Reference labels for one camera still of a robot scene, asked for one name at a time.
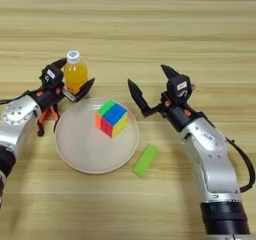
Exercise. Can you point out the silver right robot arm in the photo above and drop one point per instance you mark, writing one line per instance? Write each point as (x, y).
(210, 157)

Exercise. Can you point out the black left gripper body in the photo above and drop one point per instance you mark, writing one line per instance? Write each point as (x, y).
(46, 97)

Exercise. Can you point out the round beige plate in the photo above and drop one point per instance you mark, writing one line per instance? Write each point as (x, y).
(86, 150)

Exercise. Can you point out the colourful puzzle cube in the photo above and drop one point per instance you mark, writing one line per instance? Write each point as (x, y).
(111, 117)

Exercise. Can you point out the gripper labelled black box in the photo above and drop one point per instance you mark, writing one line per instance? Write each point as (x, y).
(180, 87)
(51, 75)

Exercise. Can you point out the green rectangular block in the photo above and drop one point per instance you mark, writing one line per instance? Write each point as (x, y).
(145, 160)

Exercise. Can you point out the orange juice bottle white cap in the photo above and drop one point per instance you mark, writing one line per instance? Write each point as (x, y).
(75, 74)

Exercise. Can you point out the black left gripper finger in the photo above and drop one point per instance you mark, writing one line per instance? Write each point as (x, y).
(85, 89)
(59, 63)

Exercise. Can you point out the right gripper labelled black box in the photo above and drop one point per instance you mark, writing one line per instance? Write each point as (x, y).
(180, 87)

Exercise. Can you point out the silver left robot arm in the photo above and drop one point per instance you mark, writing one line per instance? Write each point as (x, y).
(16, 117)

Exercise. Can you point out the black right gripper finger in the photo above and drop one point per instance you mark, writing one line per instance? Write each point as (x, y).
(136, 94)
(170, 72)

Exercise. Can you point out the left gripper labelled black box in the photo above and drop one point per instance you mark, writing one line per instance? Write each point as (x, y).
(51, 75)

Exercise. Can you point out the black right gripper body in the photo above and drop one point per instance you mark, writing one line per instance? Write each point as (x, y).
(180, 115)

